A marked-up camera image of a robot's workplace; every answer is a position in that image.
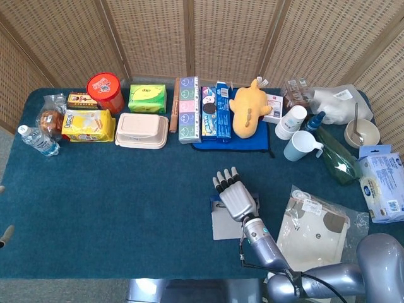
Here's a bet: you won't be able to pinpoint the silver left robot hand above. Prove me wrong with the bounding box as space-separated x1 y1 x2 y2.
0 185 15 250

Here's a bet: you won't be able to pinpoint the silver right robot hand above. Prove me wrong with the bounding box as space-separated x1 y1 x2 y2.
211 166 257 222

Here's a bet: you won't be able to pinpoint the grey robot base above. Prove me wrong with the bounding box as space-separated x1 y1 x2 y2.
125 278 269 303

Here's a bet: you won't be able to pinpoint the blue cloth mat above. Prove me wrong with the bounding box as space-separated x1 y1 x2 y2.
191 87 275 158

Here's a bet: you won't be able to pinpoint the clear bag with beige cloth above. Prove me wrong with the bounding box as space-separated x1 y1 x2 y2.
276 185 370 272

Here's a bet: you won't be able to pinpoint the light blue plastic cup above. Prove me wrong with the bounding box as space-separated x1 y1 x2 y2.
283 130 325 162

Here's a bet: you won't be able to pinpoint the blue yellow cookie box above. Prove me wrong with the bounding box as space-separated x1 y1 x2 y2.
201 86 218 141

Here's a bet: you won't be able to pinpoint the dark blue carton box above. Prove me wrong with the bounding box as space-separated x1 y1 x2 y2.
215 81 234 143

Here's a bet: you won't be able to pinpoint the stack of white paper cups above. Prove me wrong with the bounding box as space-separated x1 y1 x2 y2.
275 105 308 141

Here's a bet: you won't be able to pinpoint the yellow plush toy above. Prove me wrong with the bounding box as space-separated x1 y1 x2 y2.
229 78 274 139

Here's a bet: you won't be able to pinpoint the clear water bottle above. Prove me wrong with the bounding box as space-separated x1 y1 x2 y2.
17 124 61 157

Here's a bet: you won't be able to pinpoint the small white box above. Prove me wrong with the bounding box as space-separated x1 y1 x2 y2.
261 93 284 124

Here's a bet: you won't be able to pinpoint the pastel multicolour tissue pack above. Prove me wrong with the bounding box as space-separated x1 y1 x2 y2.
178 76 202 145

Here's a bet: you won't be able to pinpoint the dark blue spray bottle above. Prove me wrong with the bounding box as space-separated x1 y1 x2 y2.
303 110 326 133

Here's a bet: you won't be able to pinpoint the wooden rolling pin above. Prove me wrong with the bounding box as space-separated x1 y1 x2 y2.
169 77 181 134

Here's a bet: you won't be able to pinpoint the bread in clear bag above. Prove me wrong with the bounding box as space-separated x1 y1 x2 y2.
37 93 68 142

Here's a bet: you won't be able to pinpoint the beige plastic lunch box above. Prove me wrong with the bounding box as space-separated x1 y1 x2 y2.
114 112 169 150

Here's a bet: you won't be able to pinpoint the clear pack brown snacks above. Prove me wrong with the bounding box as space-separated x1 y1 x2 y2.
280 78 312 112

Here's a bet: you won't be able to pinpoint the yellow biscuit pack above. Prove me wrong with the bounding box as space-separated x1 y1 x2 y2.
61 109 116 143

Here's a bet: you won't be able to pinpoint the white powder plastic bag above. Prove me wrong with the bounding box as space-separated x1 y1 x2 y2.
307 83 374 125

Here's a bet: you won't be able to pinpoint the green tissue pack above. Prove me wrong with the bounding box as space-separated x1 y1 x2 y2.
128 83 167 114

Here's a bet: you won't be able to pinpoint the metal spoon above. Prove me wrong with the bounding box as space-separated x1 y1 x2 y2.
352 102 365 146

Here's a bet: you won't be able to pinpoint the blue white mask box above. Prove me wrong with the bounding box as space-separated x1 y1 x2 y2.
357 144 404 224

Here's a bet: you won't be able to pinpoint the beige bowl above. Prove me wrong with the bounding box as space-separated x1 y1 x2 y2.
343 119 381 148

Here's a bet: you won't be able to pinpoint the small brown yellow box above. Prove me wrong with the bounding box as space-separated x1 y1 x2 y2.
66 92 102 110

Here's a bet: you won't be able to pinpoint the woven rattan folding screen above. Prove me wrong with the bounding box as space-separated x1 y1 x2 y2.
0 0 404 155

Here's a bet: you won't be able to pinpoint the orange tub with red lid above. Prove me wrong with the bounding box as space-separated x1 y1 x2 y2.
86 72 126 115

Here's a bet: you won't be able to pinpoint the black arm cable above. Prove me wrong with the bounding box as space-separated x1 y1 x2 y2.
238 242 345 303

